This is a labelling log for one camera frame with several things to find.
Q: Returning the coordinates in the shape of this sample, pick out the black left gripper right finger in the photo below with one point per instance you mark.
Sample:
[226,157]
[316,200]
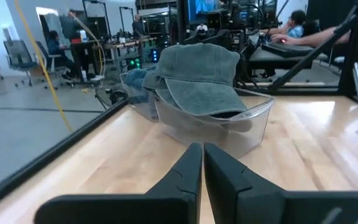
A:
[275,208]

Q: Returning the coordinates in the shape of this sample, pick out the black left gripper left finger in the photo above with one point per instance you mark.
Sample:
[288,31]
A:
[135,210]

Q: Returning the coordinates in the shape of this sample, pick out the clear square plastic bin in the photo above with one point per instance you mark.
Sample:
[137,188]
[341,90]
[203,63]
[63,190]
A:
[197,133]

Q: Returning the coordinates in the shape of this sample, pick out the green washed cap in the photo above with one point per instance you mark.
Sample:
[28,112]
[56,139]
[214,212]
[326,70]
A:
[154,81]
[197,65]

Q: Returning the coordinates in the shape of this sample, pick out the blue denim cap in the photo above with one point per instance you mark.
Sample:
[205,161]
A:
[138,77]

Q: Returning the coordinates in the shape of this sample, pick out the person's forearm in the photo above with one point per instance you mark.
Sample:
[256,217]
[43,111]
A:
[315,38]

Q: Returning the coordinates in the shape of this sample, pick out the tall clear plastic container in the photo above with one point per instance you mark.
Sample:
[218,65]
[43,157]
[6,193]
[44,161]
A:
[141,110]

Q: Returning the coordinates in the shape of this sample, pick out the grey desk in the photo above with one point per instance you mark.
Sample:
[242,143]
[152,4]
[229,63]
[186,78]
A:
[269,60]

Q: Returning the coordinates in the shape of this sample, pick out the black keyboard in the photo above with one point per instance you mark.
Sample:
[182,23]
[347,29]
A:
[287,49]

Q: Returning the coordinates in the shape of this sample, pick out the black desk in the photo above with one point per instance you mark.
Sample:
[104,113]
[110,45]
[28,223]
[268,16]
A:
[82,56]

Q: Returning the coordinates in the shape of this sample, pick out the person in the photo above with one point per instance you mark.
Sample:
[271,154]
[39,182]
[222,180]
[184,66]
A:
[295,28]
[137,25]
[54,46]

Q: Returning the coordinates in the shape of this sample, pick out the blue screen monitor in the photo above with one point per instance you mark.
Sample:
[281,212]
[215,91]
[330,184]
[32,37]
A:
[202,7]

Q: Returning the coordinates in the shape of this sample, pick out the black table frame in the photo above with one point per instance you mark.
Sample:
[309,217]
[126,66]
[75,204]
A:
[42,160]

